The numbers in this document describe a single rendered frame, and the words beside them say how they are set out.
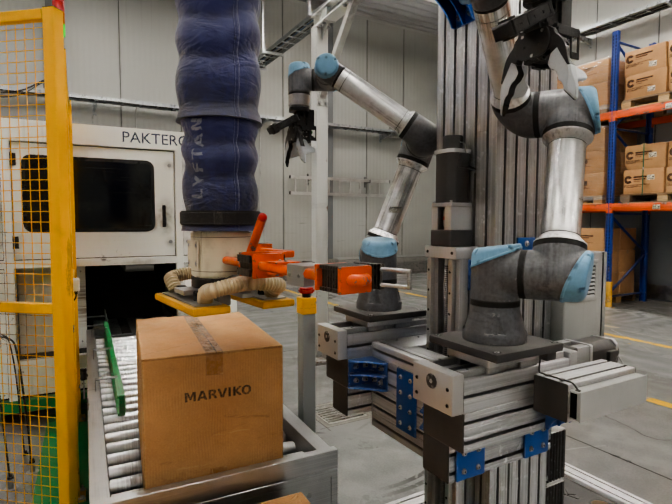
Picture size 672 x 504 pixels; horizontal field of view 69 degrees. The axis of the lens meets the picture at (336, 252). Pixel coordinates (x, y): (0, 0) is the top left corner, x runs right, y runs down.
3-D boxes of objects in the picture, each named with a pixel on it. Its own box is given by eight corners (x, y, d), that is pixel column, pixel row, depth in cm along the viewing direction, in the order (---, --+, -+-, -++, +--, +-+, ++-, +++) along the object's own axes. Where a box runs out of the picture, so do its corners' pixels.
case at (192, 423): (138, 421, 191) (135, 319, 188) (240, 405, 207) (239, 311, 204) (144, 502, 136) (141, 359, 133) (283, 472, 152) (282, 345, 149)
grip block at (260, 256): (235, 275, 122) (235, 252, 122) (270, 273, 128) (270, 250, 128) (250, 279, 115) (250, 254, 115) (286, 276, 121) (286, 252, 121)
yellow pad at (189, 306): (154, 299, 148) (154, 283, 148) (187, 296, 154) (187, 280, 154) (193, 317, 120) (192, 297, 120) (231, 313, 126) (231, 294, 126)
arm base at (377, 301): (384, 302, 174) (384, 274, 173) (411, 309, 160) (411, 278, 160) (347, 306, 166) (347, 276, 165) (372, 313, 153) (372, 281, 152)
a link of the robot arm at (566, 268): (523, 304, 120) (540, 107, 133) (592, 310, 112) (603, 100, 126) (514, 292, 110) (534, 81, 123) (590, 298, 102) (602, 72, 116)
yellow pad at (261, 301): (214, 294, 159) (214, 278, 159) (243, 291, 165) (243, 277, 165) (263, 309, 131) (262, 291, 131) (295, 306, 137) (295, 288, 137)
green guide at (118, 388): (91, 335, 332) (90, 321, 332) (108, 333, 337) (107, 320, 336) (96, 420, 190) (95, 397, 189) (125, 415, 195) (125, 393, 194)
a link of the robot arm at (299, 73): (311, 59, 168) (286, 59, 168) (311, 92, 168) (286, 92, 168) (312, 67, 175) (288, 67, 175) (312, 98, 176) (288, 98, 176)
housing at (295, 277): (285, 284, 105) (285, 263, 105) (311, 282, 109) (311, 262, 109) (302, 288, 99) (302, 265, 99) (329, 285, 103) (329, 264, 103)
